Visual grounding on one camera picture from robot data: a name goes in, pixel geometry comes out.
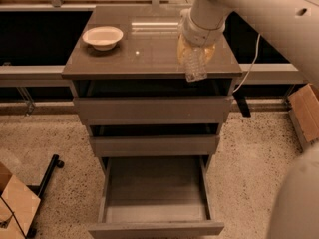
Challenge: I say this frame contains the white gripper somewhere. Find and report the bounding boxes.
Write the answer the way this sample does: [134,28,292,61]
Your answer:
[177,9,225,65]

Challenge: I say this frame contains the cardboard box at right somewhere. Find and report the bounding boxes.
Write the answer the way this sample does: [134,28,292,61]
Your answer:
[288,84,319,149]

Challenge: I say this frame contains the white paper bowl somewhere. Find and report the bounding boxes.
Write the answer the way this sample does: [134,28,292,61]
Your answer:
[82,26,124,51]

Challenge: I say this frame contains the grey drawer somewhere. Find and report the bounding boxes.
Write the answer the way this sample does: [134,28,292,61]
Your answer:
[74,97,232,125]
[90,135,219,157]

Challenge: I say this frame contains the black wheeled stand leg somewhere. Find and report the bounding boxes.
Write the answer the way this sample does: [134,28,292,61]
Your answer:
[25,154,65,239]

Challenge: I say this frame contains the middle grey drawer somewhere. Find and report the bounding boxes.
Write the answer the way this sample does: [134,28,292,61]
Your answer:
[90,135,219,157]

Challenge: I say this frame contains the clear plastic water bottle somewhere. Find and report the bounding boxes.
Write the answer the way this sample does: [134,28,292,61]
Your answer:
[183,48,207,83]

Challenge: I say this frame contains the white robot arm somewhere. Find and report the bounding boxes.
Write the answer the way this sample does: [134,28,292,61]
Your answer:
[177,0,319,239]

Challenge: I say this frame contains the cardboard box at left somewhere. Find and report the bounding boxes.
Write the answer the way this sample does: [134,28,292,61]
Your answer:
[0,162,40,239]

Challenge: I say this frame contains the open bottom drawer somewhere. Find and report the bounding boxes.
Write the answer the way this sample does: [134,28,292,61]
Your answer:
[88,156,224,239]

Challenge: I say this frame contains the cardboard box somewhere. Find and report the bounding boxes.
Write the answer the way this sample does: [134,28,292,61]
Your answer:
[0,162,40,239]
[288,84,319,149]

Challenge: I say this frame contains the top grey drawer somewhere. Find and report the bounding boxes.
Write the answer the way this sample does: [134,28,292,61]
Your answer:
[74,97,232,125]

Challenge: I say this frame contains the metal rail frame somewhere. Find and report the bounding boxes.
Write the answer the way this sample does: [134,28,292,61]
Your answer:
[0,64,306,88]

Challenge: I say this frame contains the white hanging cable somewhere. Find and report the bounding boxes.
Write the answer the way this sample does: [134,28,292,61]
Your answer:
[231,33,262,94]

